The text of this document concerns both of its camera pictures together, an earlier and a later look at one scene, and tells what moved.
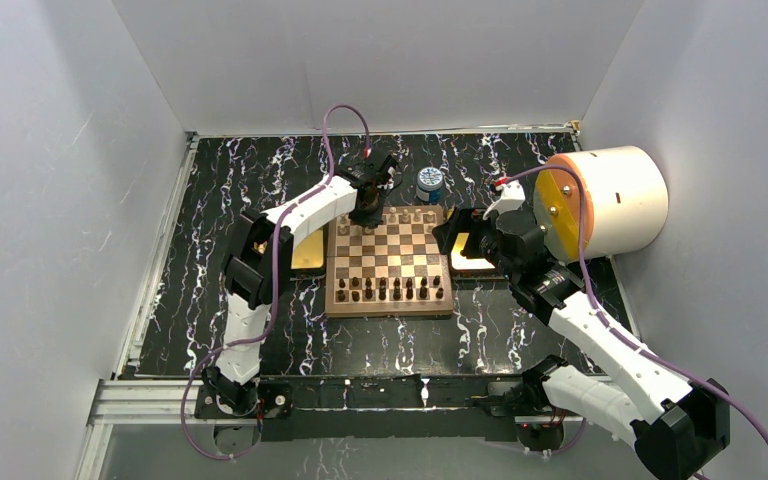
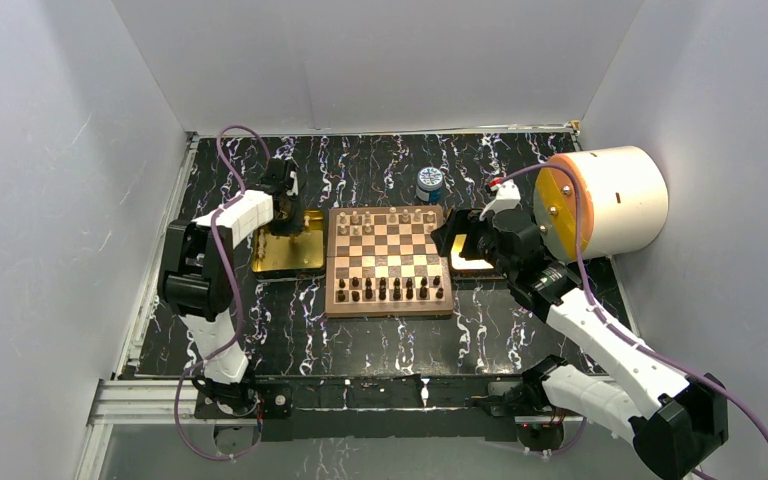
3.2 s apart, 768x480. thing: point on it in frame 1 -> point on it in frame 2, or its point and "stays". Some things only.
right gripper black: (463, 220) stays
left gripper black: (372, 221) -> (294, 227)
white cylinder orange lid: (625, 200) stays
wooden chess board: (395, 269) stays
